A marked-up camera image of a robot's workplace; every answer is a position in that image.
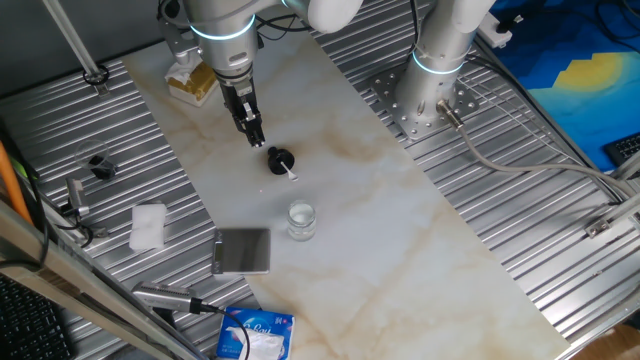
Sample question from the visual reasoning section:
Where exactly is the black lid with white applicator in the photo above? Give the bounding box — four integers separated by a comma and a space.
267, 146, 300, 182

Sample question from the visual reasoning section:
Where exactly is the blue tissue pack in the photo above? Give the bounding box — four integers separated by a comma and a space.
215, 306, 296, 360

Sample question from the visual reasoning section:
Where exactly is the small metal corner bracket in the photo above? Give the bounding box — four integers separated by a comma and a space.
584, 217, 614, 239

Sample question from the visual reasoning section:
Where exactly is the white power strip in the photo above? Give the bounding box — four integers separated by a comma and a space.
477, 12, 524, 50

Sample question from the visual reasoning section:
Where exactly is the clear plastic cup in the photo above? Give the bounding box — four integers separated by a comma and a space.
74, 139, 119, 181

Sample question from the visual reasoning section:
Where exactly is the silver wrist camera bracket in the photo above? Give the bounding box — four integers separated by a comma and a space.
158, 19, 201, 66

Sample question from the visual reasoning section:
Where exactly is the small black object in cup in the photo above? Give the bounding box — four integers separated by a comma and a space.
88, 154, 119, 181

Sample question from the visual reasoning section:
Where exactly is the silver digital pocket scale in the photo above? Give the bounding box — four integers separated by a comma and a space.
210, 227, 272, 276

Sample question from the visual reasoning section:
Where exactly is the thick grey robot cable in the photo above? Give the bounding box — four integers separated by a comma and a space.
435, 98, 634, 199

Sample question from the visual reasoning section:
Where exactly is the aluminium pole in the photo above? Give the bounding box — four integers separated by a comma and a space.
42, 0, 111, 97

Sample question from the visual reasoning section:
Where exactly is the black camera cable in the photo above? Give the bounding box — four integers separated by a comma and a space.
189, 298, 251, 360

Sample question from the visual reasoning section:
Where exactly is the clear glass jar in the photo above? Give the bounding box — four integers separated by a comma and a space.
286, 199, 318, 243

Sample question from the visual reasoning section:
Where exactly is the aluminium frame bar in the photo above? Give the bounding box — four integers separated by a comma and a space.
0, 199, 211, 360

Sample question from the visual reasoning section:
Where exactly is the black computer keyboard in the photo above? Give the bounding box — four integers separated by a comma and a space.
602, 132, 640, 169
0, 274, 74, 360

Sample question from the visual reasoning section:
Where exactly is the blue and yellow mat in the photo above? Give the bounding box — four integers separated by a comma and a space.
487, 0, 640, 174

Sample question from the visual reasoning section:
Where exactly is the orange pole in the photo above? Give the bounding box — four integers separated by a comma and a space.
0, 139, 34, 226

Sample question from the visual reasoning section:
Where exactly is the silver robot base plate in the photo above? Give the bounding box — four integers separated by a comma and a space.
370, 64, 480, 141

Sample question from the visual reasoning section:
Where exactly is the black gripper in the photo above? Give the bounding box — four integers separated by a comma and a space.
218, 74, 267, 150

